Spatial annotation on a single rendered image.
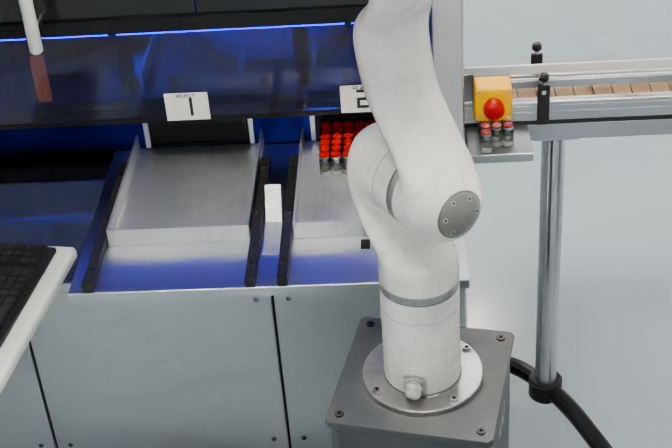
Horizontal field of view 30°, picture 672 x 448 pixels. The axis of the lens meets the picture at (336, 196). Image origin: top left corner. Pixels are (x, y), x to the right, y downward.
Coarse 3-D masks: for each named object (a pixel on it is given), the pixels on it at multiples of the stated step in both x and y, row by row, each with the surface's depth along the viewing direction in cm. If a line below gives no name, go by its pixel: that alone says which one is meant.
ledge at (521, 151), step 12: (468, 132) 255; (516, 132) 254; (528, 132) 253; (468, 144) 251; (516, 144) 250; (528, 144) 250; (480, 156) 247; (492, 156) 247; (504, 156) 247; (516, 156) 247; (528, 156) 247
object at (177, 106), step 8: (168, 96) 242; (176, 96) 242; (184, 96) 242; (192, 96) 242; (200, 96) 241; (168, 104) 243; (176, 104) 243; (184, 104) 243; (192, 104) 242; (200, 104) 242; (208, 104) 242; (168, 112) 244; (176, 112) 244; (184, 112) 244; (200, 112) 243; (208, 112) 243; (168, 120) 245; (176, 120) 245
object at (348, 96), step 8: (344, 88) 240; (352, 88) 240; (360, 88) 240; (344, 96) 241; (352, 96) 241; (360, 96) 241; (344, 104) 242; (352, 104) 242; (360, 104) 242; (344, 112) 243; (352, 112) 243
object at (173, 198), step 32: (128, 160) 248; (160, 160) 253; (192, 160) 253; (224, 160) 252; (256, 160) 245; (128, 192) 244; (160, 192) 243; (192, 192) 243; (224, 192) 242; (256, 192) 240; (128, 224) 235; (160, 224) 234; (192, 224) 233; (224, 224) 233
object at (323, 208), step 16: (304, 144) 254; (304, 160) 250; (304, 176) 245; (320, 176) 244; (336, 176) 244; (304, 192) 240; (320, 192) 240; (336, 192) 239; (304, 208) 235; (320, 208) 235; (336, 208) 235; (352, 208) 234; (304, 224) 226; (320, 224) 226; (336, 224) 226; (352, 224) 226
